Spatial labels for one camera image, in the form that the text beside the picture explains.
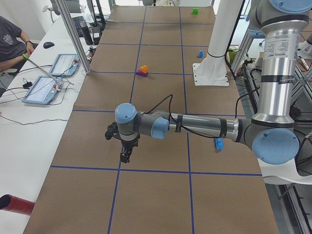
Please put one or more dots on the teach pendant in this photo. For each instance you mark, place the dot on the teach pendant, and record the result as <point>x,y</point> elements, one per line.
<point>65,65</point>
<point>43,90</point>

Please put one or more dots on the purple trapezoid block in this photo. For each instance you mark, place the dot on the purple trapezoid block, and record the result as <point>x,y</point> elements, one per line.
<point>141,73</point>

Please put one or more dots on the red cylinder bottle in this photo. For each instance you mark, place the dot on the red cylinder bottle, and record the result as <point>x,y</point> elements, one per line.
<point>15,204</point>

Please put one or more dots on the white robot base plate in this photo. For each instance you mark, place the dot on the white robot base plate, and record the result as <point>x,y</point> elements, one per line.
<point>210,75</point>

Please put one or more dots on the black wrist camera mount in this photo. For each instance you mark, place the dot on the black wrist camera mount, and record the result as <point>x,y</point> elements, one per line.
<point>112,131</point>

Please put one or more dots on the grey aluminium support post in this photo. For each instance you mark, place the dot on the grey aluminium support post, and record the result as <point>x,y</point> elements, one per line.
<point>64,11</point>

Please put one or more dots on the long blue block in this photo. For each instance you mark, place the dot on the long blue block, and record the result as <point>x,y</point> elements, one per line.
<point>218,143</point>

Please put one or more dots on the orange trapezoid block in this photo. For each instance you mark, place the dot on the orange trapezoid block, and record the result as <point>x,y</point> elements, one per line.
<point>144,69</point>

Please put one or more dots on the white pedestal column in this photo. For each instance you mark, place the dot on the white pedestal column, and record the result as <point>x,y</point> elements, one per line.
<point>227,15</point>

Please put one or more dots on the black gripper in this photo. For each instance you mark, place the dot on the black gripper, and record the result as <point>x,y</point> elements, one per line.
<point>127,144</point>

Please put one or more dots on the black water bottle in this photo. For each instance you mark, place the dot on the black water bottle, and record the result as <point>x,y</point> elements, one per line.
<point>86,33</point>

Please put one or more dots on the black keyboard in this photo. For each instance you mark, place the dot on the black keyboard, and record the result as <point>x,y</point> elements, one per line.
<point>76,21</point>

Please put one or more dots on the black computer mouse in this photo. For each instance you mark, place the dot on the black computer mouse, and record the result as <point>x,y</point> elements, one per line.
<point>48,44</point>

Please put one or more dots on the seated person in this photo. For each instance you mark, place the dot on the seated person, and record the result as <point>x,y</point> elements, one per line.
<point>14,42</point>

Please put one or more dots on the lower teach pendant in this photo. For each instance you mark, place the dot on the lower teach pendant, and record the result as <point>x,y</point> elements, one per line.
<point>43,90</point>

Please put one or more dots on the upper teach pendant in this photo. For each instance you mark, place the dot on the upper teach pendant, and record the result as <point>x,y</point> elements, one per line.
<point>65,65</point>

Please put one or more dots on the green double stud block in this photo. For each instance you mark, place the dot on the green double stud block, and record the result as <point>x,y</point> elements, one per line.
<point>195,11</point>

